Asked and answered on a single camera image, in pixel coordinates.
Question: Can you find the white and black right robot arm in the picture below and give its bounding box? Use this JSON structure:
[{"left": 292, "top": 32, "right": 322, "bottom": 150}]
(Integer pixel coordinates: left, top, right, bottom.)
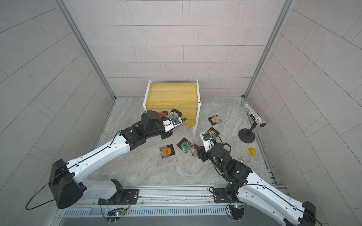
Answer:
[{"left": 195, "top": 143, "right": 318, "bottom": 226}]

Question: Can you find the circuit board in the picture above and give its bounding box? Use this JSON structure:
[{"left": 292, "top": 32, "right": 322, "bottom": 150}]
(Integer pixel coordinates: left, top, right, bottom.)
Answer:
[
  {"left": 227, "top": 204, "right": 245, "bottom": 221},
  {"left": 105, "top": 208, "right": 128, "bottom": 224}
]

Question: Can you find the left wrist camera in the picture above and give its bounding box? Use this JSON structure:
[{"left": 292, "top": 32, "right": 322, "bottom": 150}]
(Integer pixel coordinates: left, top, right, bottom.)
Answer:
[{"left": 140, "top": 110, "right": 186, "bottom": 133}]

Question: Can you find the right circuit board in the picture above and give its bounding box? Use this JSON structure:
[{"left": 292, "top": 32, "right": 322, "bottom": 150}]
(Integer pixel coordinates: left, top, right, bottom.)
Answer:
[{"left": 227, "top": 204, "right": 245, "bottom": 221}]

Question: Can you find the pink label tea bag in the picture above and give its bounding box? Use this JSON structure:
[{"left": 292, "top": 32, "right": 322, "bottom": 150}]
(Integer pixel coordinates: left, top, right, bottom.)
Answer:
[{"left": 190, "top": 146, "right": 199, "bottom": 157}]

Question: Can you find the floral pattern tea bag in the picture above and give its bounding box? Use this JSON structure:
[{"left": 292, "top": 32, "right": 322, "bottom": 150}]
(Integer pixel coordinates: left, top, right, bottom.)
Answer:
[{"left": 208, "top": 115, "right": 222, "bottom": 126}]

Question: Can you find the yellow block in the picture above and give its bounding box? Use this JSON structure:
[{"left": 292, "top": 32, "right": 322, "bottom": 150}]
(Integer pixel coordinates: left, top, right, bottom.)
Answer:
[{"left": 248, "top": 147, "right": 257, "bottom": 157}]

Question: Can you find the wooden two-tier shelf white frame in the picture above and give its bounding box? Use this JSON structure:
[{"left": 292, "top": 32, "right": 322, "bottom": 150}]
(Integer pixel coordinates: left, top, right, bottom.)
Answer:
[{"left": 143, "top": 80, "right": 201, "bottom": 136}]

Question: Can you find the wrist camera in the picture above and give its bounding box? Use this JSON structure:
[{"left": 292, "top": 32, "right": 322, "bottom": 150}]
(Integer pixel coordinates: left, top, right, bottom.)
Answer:
[
  {"left": 200, "top": 132, "right": 215, "bottom": 152},
  {"left": 140, "top": 110, "right": 186, "bottom": 133}
]

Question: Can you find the patterned tube on black stand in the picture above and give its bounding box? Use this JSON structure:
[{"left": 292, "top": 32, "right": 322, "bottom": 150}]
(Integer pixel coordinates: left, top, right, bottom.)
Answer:
[{"left": 238, "top": 100, "right": 266, "bottom": 144}]

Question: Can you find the left circuit board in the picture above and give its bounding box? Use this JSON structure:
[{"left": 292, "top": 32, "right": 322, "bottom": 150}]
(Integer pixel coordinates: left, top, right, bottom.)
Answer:
[{"left": 105, "top": 208, "right": 128, "bottom": 224}]

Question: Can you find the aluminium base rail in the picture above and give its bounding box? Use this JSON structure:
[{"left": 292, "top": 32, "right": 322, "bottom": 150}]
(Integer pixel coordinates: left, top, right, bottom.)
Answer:
[{"left": 50, "top": 183, "right": 230, "bottom": 209}]

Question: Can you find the teal label tea bag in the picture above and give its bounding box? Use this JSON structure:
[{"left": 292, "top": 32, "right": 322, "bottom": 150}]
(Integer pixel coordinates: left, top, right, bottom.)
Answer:
[{"left": 176, "top": 138, "right": 193, "bottom": 153}]

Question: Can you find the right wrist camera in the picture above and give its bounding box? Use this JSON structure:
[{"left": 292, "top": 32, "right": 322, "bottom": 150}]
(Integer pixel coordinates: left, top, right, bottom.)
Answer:
[{"left": 200, "top": 132, "right": 215, "bottom": 152}]

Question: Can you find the orange label tea bag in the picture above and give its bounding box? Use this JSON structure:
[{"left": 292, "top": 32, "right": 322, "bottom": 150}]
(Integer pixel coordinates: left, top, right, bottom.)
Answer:
[{"left": 159, "top": 144, "right": 175, "bottom": 159}]

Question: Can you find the red label tea bag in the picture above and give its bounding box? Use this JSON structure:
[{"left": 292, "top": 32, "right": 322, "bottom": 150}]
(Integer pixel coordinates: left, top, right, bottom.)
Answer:
[{"left": 158, "top": 111, "right": 168, "bottom": 118}]

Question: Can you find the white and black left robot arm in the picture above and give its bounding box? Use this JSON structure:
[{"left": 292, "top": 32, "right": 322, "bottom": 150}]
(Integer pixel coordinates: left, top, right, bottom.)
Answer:
[{"left": 49, "top": 124, "right": 175, "bottom": 209}]

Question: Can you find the yellow label tea bag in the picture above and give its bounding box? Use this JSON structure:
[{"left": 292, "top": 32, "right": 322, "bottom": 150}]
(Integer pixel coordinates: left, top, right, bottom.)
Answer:
[{"left": 208, "top": 127, "right": 220, "bottom": 139}]

